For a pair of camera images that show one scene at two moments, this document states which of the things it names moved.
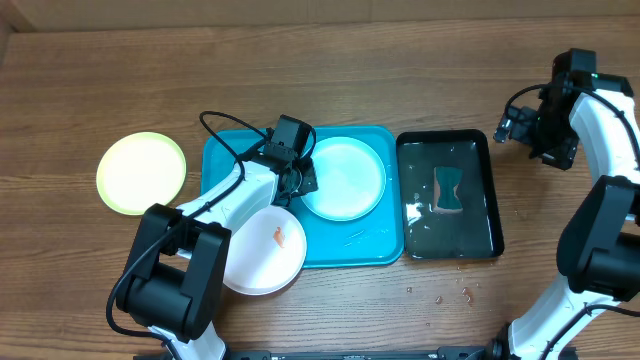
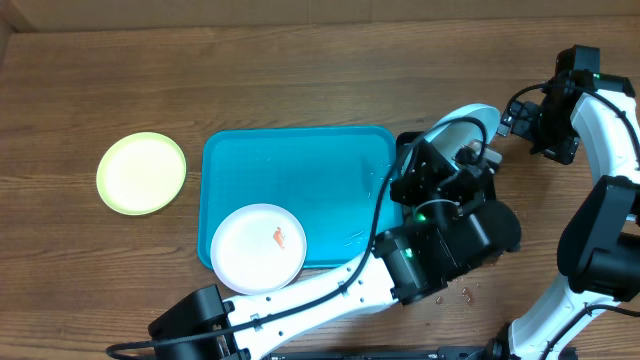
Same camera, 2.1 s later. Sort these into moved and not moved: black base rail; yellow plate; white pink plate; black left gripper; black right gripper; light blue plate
Moved: black left gripper; light blue plate
Not moved: black right gripper; yellow plate; white pink plate; black base rail
